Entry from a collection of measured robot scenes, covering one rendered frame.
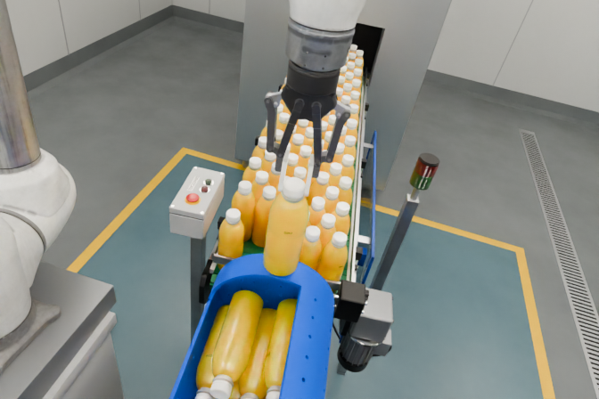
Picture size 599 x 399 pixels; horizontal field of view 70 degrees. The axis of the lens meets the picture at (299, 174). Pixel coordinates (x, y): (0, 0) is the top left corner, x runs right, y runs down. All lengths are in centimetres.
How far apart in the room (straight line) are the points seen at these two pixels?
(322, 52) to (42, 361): 79
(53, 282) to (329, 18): 87
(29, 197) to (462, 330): 220
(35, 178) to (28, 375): 37
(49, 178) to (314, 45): 65
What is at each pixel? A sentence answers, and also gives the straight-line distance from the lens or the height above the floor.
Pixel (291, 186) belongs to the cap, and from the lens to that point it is 73.
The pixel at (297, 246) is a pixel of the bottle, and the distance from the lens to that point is 81.
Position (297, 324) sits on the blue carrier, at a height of 122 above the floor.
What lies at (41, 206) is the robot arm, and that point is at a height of 128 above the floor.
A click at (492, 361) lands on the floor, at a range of 260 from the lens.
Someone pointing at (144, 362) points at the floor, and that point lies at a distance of 222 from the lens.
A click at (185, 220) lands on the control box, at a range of 124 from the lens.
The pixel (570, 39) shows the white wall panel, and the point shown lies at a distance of 532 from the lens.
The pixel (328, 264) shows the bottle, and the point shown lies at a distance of 121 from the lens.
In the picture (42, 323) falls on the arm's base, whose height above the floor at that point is 109.
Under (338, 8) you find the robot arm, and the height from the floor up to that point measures 179.
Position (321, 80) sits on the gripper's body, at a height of 169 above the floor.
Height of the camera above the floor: 193
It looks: 37 degrees down
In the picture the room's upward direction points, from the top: 11 degrees clockwise
